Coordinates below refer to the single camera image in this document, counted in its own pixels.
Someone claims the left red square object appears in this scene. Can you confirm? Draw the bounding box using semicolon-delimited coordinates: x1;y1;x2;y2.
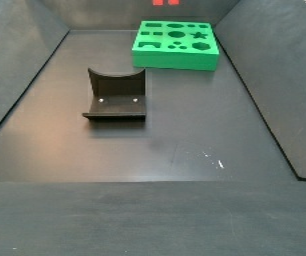
152;0;164;6

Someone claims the red square object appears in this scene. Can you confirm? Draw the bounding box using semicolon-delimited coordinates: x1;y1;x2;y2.
152;0;164;6
168;0;179;5

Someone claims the right red square object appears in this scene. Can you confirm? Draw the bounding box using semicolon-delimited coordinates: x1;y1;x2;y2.
168;0;179;5

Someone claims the black curved plastic holder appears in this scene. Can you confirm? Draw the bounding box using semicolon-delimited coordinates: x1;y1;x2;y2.
83;69;147;120

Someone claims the green foam shape-sorter block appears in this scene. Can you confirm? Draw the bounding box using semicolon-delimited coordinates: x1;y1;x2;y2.
132;20;220;71

